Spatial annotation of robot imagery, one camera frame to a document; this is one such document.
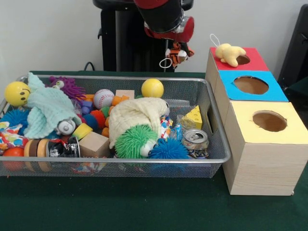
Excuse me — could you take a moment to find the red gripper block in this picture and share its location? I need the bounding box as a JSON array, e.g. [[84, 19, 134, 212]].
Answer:
[[144, 16, 195, 55]]

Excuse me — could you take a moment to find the tiger plush toy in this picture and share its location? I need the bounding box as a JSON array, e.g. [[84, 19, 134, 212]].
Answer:
[[159, 42, 195, 70]]

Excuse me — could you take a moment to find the yellow duck plush toy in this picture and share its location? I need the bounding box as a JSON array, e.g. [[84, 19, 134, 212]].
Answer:
[[209, 33, 247, 67]]

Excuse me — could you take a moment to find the cream cloth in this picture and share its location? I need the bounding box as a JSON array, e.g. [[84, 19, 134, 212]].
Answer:
[[108, 97, 169, 149]]

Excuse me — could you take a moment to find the silver mesh bin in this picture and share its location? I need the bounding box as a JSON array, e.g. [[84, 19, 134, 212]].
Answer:
[[0, 74, 231, 179]]

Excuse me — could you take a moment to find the wooden box with three holes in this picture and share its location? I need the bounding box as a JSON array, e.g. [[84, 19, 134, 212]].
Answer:
[[205, 47, 308, 196]]

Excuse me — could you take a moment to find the plain yellow foam ball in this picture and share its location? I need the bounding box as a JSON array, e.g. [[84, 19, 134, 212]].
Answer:
[[141, 78, 165, 99]]

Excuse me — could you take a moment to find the white baseball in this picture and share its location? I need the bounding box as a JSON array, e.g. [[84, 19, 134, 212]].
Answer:
[[93, 89, 115, 109]]

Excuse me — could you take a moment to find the crushed silver can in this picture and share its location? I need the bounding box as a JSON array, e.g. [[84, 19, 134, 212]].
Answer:
[[182, 129, 209, 159]]

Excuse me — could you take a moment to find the blue spiky rubber ball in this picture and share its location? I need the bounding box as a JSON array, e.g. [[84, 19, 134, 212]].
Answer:
[[148, 138, 191, 160]]

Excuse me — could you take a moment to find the green spiky rubber ball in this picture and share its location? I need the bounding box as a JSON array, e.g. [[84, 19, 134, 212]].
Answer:
[[113, 124, 158, 159]]

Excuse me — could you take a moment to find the black chair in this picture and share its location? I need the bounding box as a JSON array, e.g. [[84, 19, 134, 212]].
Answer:
[[278, 3, 308, 85]]

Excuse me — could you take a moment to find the purple spiky toy with eyes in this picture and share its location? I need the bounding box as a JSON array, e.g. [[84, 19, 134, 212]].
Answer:
[[48, 76, 86, 99]]

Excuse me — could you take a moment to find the dark green table cloth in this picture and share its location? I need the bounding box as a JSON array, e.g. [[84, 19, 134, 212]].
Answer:
[[283, 77, 308, 103], [0, 70, 308, 231]]

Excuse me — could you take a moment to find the light blue cloth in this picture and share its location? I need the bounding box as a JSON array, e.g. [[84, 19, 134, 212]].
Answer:
[[23, 72, 81, 140]]

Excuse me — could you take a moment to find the crushed black can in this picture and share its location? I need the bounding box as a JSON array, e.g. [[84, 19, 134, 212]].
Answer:
[[45, 137, 80, 158]]

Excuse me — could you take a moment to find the yellow plastic ball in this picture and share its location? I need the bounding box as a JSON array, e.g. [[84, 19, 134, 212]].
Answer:
[[4, 81, 31, 107]]

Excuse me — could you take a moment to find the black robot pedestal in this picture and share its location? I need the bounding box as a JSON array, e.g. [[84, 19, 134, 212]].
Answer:
[[92, 0, 194, 73]]

